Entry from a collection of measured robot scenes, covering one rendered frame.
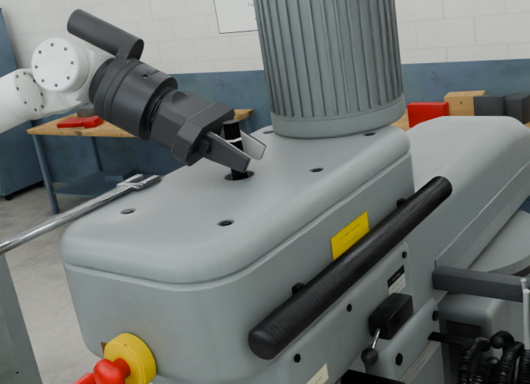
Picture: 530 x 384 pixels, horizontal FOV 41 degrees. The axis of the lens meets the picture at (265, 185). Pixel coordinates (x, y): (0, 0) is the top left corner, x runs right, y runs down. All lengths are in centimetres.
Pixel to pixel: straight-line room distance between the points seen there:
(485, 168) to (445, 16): 398
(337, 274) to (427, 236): 36
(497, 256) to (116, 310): 79
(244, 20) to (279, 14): 517
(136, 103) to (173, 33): 582
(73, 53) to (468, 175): 70
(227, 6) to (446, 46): 194
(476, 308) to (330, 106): 47
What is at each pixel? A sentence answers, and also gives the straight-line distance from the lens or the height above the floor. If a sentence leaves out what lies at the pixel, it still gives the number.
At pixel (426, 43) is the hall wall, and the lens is 537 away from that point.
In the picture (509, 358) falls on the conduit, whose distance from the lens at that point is 113.
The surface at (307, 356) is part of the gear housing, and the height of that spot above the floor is 170.
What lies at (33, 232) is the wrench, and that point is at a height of 190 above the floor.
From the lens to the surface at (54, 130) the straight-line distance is 695.
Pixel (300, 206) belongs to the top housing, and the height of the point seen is 188.
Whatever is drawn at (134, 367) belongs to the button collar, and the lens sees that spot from 78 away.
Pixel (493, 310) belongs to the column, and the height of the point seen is 152.
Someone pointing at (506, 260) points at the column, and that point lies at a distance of 136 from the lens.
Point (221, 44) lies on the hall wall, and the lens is 636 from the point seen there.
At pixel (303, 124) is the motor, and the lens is 100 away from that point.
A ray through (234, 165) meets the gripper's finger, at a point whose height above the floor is 191.
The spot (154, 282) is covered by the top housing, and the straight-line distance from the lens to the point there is 73.
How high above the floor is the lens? 215
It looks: 18 degrees down
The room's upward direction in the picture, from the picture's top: 9 degrees counter-clockwise
